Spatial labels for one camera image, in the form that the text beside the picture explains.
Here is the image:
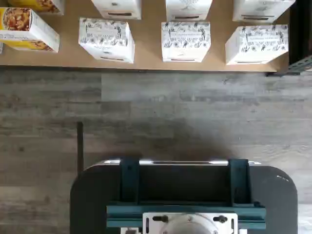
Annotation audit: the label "black rounded robot base table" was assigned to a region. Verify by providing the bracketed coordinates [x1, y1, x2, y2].
[70, 159, 298, 234]

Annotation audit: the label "yellow white granola box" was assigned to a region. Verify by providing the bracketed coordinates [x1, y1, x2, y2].
[8, 0, 65, 16]
[0, 7, 60, 53]

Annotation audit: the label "short teal aluminium bar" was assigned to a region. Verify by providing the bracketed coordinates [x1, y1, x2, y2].
[228, 158, 252, 205]
[119, 157, 140, 205]

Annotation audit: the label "white organic pantry boxes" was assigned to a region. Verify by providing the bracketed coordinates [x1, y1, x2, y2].
[0, 0, 291, 73]

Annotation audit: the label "dark thin floor rod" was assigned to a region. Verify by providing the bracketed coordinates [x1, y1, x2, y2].
[77, 121, 84, 171]

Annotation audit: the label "white floral print carton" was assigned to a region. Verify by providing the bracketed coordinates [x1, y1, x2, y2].
[91, 0, 142, 20]
[165, 0, 213, 22]
[225, 24, 289, 66]
[161, 21, 211, 63]
[78, 17, 135, 64]
[232, 0, 296, 24]

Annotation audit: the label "long teal aluminium crossbar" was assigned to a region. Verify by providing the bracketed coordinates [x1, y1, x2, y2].
[106, 201, 266, 230]

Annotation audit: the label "black metal shelf frame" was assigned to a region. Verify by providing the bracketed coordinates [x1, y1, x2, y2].
[289, 0, 312, 77]

